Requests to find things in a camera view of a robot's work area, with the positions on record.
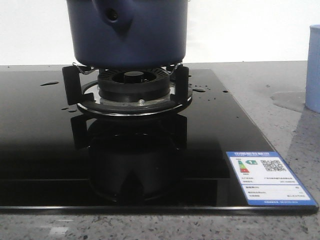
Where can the light blue ribbed cup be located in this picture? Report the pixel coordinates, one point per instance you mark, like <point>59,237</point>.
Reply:
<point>312,95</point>

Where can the black metal pot support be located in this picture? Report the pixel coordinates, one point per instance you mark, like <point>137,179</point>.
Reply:
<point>87,99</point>

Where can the dark blue cooking pot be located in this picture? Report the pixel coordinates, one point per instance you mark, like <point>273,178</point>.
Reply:
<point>115,34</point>

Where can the black gas burner head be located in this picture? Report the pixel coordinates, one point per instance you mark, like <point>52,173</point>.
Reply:
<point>132,85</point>

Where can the black glass gas stove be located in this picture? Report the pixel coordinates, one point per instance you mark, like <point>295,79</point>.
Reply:
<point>53,159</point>

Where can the blue energy label sticker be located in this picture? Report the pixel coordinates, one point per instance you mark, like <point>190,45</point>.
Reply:
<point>266,180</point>

